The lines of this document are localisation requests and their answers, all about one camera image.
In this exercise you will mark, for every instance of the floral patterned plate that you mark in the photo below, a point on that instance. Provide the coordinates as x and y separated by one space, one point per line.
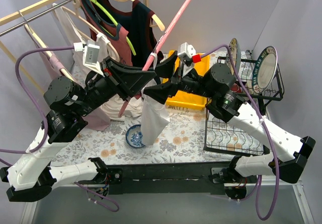
236 55

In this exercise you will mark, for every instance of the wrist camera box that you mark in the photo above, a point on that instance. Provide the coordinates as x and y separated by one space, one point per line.
90 52
187 58

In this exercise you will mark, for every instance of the wooden clothes rack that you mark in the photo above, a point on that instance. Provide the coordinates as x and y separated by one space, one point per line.
23 12

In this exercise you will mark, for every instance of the black wire dish rack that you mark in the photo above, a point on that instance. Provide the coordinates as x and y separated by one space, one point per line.
244 135

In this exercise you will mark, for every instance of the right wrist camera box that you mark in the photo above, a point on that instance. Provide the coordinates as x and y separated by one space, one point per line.
187 58

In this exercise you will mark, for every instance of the green rimmed white plate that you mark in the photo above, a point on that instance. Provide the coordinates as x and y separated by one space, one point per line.
264 69

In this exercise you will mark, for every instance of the floral tablecloth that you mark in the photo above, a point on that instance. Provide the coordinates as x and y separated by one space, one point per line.
190 136

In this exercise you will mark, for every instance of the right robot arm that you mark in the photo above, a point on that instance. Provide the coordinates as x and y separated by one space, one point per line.
288 153

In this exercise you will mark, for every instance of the crumpled white cloth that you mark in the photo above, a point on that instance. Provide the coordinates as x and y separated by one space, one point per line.
114 105

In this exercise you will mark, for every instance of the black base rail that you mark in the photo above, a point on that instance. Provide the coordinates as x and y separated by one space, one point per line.
161 178

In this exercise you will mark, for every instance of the navy maroon tank top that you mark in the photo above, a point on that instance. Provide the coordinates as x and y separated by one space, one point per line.
142 42

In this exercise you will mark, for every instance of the lime green hanger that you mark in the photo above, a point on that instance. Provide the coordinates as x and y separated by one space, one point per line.
114 22

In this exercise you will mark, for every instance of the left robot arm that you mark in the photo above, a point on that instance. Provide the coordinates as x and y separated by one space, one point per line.
32 177

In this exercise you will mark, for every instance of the pink plastic hanger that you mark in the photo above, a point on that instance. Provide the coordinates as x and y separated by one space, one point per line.
153 56

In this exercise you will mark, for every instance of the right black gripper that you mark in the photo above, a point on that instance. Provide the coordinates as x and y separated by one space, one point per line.
178 78

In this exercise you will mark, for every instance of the cream white tank top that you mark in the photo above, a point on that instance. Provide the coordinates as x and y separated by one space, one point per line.
74 35

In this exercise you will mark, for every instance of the pink tank top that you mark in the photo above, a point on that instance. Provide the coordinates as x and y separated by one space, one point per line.
97 120

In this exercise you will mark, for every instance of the yellow plastic bin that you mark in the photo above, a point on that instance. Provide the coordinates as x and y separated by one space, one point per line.
190 101

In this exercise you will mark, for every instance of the blue white ceramic bowl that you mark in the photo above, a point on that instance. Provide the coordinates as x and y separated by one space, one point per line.
134 136

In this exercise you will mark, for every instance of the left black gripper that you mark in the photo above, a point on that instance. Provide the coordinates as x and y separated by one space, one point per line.
110 75

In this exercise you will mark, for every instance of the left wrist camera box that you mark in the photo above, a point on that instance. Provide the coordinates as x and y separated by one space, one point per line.
90 52

